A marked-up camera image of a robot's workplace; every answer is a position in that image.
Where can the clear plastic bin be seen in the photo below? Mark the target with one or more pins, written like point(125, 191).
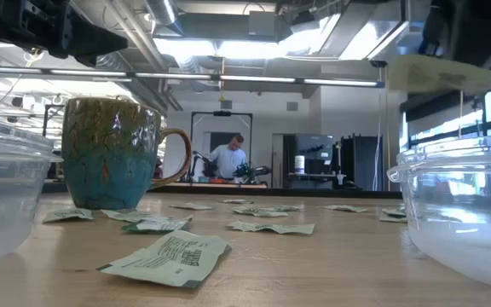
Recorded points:
point(7, 204)
point(463, 239)

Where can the silver air duct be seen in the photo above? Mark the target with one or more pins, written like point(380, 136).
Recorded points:
point(164, 13)

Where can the black background gantry frame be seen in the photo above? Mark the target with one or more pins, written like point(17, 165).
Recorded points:
point(222, 113)

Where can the teal and brown ceramic mug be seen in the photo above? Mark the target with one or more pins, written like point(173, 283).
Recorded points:
point(109, 170)

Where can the black background robot arm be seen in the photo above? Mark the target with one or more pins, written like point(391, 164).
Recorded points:
point(200, 161)
point(250, 171)

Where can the person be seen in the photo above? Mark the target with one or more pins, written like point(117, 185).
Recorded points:
point(228, 160)

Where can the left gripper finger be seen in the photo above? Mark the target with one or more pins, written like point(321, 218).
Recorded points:
point(92, 40)

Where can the wooden background table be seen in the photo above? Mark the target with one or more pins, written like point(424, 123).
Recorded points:
point(215, 185)

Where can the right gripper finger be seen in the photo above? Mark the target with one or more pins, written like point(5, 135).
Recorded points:
point(435, 30)
point(484, 30)

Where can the grey wall vent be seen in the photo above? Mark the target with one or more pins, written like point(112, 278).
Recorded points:
point(226, 105)
point(292, 106)

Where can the dark grey cabinet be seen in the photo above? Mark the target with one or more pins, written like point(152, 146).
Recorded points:
point(313, 145)

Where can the grey ceiling box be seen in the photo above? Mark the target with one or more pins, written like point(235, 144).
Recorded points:
point(262, 23)

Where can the black aluminium table frame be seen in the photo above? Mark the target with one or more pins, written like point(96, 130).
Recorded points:
point(313, 192)

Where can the long LED light bar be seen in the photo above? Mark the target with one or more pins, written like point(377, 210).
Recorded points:
point(254, 79)

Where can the black panel cabinet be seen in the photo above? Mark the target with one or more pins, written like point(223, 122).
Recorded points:
point(365, 162)

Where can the white canister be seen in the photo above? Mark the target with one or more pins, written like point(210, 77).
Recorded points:
point(299, 165)

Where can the dark grey door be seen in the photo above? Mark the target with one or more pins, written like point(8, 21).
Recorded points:
point(216, 140)

